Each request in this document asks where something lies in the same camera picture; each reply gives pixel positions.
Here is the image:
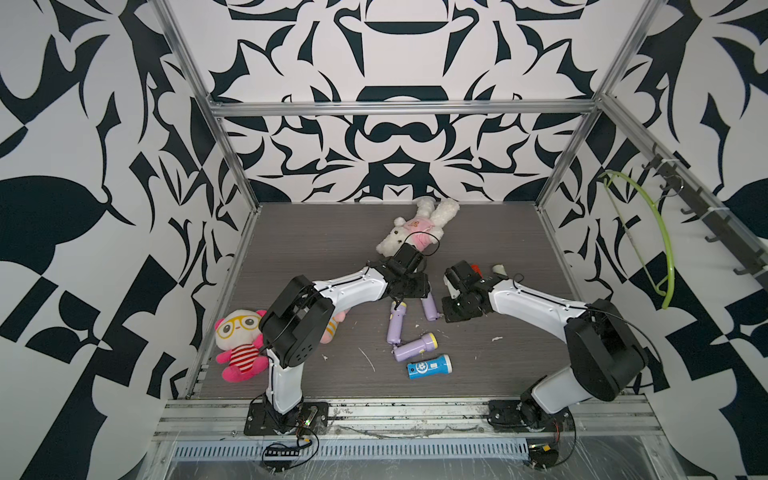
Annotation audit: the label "black connector cable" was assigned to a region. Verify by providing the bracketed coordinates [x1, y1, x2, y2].
[526, 442, 560, 470]
[261, 442, 301, 474]

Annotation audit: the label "pink striped plush pig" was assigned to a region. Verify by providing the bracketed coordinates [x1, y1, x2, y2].
[320, 310, 348, 344]

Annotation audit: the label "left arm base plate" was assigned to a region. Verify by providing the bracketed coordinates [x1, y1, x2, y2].
[243, 398, 330, 436]

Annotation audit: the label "purple flashlight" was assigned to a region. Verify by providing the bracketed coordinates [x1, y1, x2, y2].
[421, 293, 441, 322]
[386, 301, 407, 346]

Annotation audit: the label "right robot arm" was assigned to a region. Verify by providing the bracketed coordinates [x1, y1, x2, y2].
[442, 261, 649, 426]

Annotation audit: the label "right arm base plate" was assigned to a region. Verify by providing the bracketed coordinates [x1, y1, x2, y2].
[486, 400, 571, 433]

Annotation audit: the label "white teddy bear pink shirt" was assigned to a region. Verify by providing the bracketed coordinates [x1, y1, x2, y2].
[376, 197, 460, 257]

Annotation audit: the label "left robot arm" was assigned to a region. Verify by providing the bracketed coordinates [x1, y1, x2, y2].
[259, 244, 430, 416]

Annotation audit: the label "black connector right cable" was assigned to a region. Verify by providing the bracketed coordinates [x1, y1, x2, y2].
[526, 442, 560, 470]

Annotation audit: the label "blue flashlight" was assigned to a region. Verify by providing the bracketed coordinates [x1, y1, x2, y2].
[407, 354, 453, 380]

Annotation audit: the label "purple flashlight lying sideways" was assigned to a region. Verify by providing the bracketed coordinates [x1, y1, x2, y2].
[393, 333, 438, 362]

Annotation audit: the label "black connector left cable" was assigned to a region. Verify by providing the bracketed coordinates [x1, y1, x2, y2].
[261, 442, 301, 474]

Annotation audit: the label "green hoop on wall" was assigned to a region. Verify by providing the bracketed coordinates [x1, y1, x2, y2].
[599, 170, 677, 310]

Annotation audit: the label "panda plush pink striped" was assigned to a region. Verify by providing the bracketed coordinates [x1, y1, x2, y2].
[214, 309, 269, 383]

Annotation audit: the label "black hook rack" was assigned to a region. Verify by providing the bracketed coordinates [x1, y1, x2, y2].
[644, 143, 767, 289]

